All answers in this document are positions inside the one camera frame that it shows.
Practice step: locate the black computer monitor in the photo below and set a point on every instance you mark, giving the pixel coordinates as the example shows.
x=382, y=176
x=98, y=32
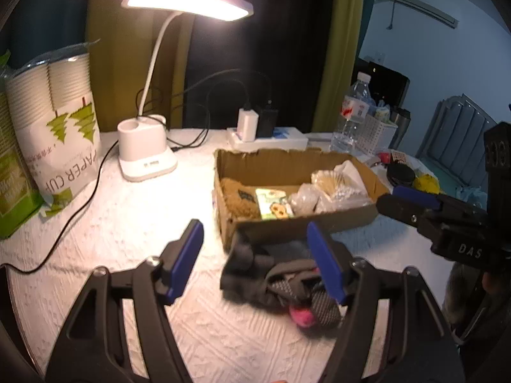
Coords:
x=387, y=81

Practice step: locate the person's right forearm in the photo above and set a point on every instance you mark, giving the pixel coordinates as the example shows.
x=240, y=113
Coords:
x=461, y=295

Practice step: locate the white plastic basket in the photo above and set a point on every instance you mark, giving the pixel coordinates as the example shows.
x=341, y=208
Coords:
x=379, y=133

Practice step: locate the steel tumbler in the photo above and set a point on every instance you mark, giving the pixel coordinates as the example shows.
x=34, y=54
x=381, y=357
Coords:
x=400, y=127

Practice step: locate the brown plush cloth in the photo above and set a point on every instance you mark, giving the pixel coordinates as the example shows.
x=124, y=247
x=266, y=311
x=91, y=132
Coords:
x=239, y=203

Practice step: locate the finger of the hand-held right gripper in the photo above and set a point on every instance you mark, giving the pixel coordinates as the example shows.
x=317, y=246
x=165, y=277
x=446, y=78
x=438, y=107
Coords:
x=399, y=209
x=415, y=195

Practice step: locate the black round case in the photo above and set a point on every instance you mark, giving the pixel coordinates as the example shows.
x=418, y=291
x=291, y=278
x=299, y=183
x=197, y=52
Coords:
x=400, y=173

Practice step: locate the white air conditioner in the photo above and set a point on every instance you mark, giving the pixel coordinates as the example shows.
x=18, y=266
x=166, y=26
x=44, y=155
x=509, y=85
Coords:
x=419, y=6

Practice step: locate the teal curtain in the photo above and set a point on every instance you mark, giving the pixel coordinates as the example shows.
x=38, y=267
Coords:
x=44, y=16

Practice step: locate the grey radiator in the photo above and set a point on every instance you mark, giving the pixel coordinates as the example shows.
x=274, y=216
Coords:
x=455, y=139

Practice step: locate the grey pink sock bundle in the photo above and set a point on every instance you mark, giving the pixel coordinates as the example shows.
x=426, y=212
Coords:
x=259, y=271

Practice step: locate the clear water bottle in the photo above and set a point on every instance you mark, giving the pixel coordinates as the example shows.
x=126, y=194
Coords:
x=351, y=119

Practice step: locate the yellow wet wipes pack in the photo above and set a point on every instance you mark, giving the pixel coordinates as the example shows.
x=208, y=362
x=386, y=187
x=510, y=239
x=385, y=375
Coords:
x=426, y=183

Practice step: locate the green paper cup package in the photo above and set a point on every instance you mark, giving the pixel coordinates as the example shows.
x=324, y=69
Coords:
x=12, y=191

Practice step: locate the small red item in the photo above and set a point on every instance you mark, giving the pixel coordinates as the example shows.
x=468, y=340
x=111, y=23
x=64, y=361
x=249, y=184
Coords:
x=384, y=158

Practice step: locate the white desk lamp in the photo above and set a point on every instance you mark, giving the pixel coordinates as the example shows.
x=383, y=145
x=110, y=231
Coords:
x=147, y=155

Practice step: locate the white charger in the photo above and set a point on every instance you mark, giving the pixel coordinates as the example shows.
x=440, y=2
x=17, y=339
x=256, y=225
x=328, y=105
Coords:
x=247, y=123

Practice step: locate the brown cardboard box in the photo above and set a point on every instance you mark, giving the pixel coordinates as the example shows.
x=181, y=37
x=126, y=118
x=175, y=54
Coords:
x=279, y=231

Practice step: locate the white cotton pad packet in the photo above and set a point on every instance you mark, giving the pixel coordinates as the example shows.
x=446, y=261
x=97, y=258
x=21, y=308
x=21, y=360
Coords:
x=305, y=201

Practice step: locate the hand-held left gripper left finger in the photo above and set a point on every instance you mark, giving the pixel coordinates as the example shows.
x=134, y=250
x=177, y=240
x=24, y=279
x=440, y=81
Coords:
x=185, y=259

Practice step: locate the dark window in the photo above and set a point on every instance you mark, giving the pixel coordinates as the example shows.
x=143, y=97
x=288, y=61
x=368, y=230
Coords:
x=279, y=48

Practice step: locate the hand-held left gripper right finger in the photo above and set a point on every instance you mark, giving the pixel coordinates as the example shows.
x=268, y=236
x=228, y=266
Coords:
x=327, y=263

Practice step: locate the white paper cup package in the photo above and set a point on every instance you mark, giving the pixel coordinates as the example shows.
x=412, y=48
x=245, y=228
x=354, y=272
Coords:
x=52, y=99

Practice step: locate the green pocket tissue pack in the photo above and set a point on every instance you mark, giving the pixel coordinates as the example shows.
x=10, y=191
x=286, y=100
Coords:
x=273, y=204

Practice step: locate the red dotted sticker card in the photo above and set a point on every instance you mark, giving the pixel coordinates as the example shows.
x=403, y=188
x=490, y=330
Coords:
x=397, y=156

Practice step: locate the black charger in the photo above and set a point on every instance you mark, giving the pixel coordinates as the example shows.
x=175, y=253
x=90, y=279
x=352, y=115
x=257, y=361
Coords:
x=266, y=121

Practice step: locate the white tablecloth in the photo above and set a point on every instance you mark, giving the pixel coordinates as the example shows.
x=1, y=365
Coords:
x=131, y=215

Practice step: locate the bag of cotton swabs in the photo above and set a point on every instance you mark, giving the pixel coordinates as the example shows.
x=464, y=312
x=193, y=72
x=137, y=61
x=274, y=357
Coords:
x=331, y=181

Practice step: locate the white power strip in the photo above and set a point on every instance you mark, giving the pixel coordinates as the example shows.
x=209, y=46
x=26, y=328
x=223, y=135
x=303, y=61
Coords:
x=287, y=137

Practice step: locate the pink fluffy item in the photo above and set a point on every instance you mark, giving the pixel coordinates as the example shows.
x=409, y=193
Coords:
x=302, y=317

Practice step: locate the yellow curtain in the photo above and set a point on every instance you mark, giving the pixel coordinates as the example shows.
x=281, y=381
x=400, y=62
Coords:
x=339, y=48
x=115, y=48

